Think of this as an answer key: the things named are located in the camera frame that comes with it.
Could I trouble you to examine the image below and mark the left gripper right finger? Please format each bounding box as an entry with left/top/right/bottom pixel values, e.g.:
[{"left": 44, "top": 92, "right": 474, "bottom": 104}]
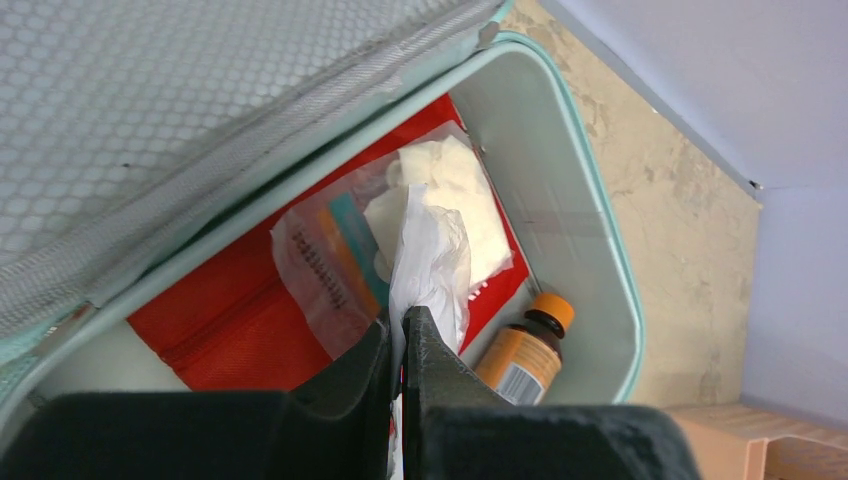
[{"left": 402, "top": 306, "right": 701, "bottom": 479}]

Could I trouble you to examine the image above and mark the brown bottle orange cap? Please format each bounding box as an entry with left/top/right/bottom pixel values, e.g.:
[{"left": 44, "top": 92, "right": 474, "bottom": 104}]
[{"left": 475, "top": 293, "right": 575, "bottom": 406}]

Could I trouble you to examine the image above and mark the peach plastic organizer basket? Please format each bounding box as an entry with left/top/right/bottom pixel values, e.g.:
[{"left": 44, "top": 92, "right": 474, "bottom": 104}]
[{"left": 667, "top": 403, "right": 847, "bottom": 479}]

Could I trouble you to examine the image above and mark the mint green storage case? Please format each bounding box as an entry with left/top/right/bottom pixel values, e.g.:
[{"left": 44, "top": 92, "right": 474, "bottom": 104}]
[{"left": 1, "top": 1, "right": 644, "bottom": 443}]

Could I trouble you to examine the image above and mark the beige gauze packet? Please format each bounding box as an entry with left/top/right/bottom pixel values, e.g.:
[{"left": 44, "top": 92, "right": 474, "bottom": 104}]
[{"left": 271, "top": 121, "right": 514, "bottom": 358}]

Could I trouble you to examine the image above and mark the white gauze pad packet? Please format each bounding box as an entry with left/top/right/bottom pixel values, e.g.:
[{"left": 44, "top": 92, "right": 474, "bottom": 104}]
[{"left": 387, "top": 185, "right": 481, "bottom": 479}]

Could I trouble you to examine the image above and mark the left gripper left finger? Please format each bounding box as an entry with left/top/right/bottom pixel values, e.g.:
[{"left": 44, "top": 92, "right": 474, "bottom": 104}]
[{"left": 1, "top": 317, "right": 393, "bottom": 479}]

